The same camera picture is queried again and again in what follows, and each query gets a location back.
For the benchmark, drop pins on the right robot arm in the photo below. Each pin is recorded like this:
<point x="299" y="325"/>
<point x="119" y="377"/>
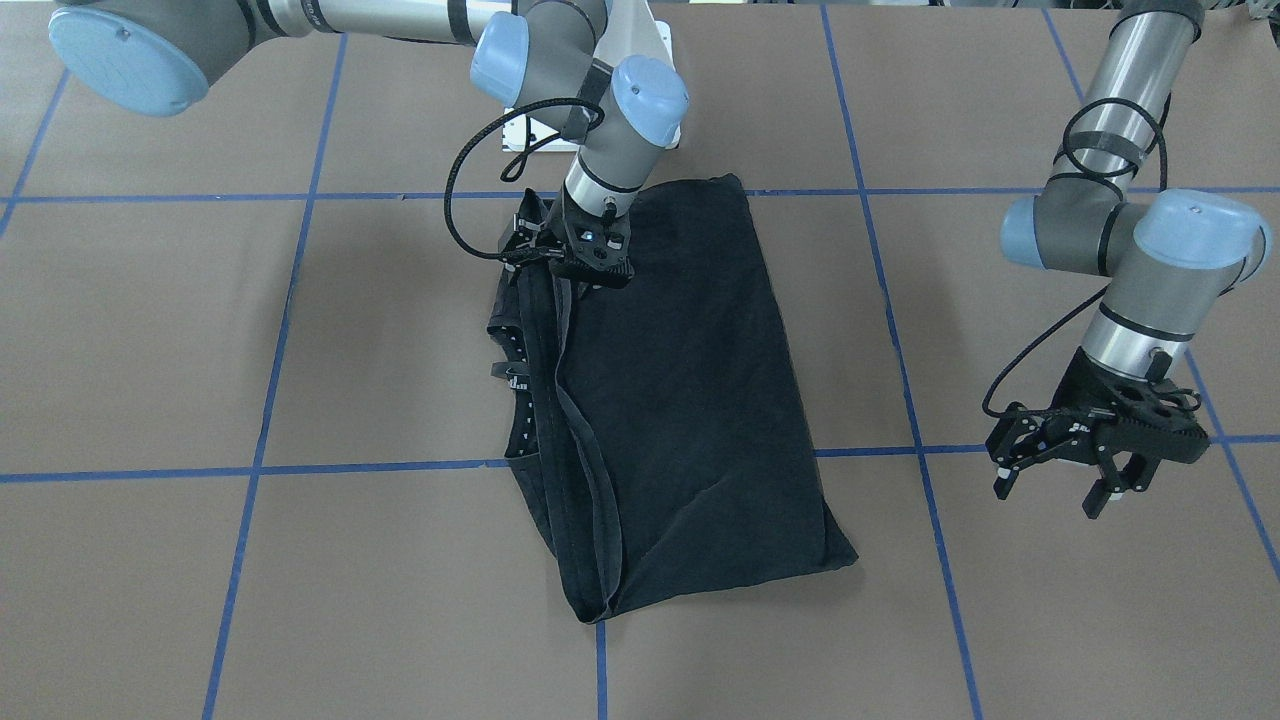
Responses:
<point x="160" y="58"/>

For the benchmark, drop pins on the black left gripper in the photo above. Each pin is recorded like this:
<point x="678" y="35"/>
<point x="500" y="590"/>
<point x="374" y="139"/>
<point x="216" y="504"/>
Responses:
<point x="1078" y="405"/>

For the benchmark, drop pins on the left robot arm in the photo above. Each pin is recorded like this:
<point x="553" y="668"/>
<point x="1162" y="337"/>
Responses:
<point x="1167" y="256"/>

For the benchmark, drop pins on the black printed t-shirt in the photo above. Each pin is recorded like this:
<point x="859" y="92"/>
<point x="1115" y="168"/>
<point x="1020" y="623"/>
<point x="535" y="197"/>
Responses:
<point x="659" y="437"/>

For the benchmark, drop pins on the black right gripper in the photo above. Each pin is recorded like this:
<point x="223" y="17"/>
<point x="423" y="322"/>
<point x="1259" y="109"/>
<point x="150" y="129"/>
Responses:
<point x="557" y="229"/>

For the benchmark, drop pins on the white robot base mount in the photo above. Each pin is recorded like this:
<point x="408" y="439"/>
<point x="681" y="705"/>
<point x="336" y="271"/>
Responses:
<point x="614" y="57"/>

